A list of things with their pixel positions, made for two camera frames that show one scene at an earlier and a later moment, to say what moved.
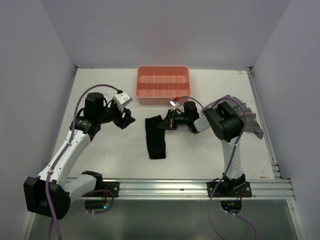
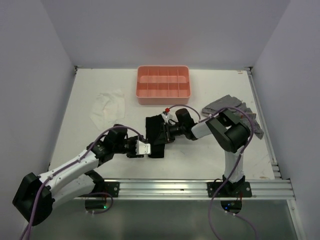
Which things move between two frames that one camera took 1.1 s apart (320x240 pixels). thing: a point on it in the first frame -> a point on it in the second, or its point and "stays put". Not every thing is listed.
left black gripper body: (110, 114) -> (129, 146)
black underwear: (155, 138) stays put
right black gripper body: (180, 119) -> (172, 130)
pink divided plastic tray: (159, 84) stays put
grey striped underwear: (248, 115) stays put
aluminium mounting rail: (131, 189) stays put
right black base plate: (229, 189) stays put
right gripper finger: (169, 124) -> (161, 139)
